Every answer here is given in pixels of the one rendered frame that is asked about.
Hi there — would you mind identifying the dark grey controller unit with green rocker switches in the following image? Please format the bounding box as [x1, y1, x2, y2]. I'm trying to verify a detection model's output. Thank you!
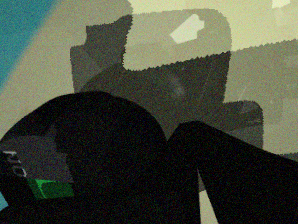
[0, 91, 166, 205]

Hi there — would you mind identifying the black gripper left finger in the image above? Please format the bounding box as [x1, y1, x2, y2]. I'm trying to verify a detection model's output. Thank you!
[0, 121, 201, 224]

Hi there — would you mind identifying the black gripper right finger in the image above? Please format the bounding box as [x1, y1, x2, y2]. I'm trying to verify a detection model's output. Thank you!
[189, 120, 298, 224]

